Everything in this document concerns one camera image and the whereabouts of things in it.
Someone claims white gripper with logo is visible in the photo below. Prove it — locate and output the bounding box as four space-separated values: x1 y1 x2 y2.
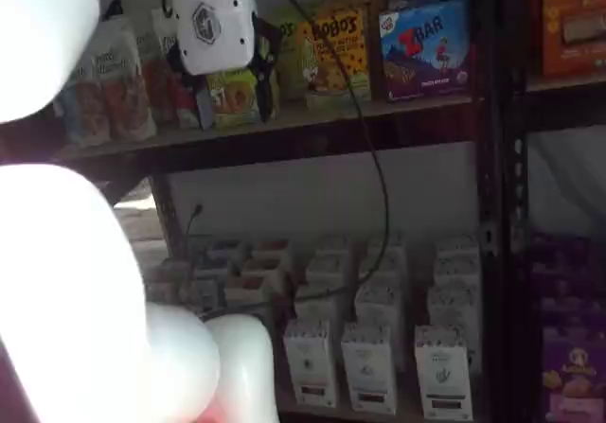
165 0 284 132

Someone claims green cookie snack box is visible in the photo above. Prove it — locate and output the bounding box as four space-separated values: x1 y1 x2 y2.
205 68 281 132

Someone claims green Bobo's box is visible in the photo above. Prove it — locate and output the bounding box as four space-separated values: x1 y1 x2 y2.
270 5 314 103

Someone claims brown shelf board with snacks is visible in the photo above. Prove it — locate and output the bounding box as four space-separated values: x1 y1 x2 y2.
0 94 477 181

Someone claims yellow Bobo's box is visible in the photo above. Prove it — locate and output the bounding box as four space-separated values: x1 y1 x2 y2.
301 4 374 110

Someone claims white box blue top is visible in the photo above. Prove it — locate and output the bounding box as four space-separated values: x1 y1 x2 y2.
196 238 241 275

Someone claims blue Zbar box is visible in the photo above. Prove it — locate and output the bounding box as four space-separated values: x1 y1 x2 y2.
377 0 473 104

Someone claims white box brown top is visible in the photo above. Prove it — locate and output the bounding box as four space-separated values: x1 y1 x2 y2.
235 251 291 283
222 274 286 313

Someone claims white floral pantry box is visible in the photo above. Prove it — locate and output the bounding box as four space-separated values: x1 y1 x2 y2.
436 234 480 261
434 256 480 292
304 248 352 297
365 238 407 288
294 293 346 326
353 281 404 330
427 284 478 333

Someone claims black metal shelf rack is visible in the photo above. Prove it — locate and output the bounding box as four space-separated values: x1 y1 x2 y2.
97 0 606 423

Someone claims white box red strip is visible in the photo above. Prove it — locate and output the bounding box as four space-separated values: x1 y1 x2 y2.
282 317 341 409

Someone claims white box dark strip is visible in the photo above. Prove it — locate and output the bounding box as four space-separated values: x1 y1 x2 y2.
339 322 398 418

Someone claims orange snack box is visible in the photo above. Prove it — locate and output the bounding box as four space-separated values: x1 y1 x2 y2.
541 0 606 78

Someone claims white box black strip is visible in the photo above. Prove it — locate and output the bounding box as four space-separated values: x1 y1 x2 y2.
414 324 475 421

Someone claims purple snack box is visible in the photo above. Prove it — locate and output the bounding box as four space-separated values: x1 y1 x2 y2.
527 232 606 329

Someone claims purple Annie's box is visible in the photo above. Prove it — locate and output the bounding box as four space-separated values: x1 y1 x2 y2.
539 323 606 423

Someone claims white red snack bag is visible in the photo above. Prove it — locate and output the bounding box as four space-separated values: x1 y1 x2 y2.
135 8 203 131

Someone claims white granola bag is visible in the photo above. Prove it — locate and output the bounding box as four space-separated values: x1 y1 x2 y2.
52 61 114 149
91 17 158 144

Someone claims white draped sheet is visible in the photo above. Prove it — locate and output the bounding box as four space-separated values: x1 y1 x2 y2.
526 127 606 243

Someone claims black plug with cord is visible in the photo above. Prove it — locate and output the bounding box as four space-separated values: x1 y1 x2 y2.
183 203 205 259

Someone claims long black cable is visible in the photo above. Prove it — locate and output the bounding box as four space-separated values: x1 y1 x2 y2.
197 0 391 323

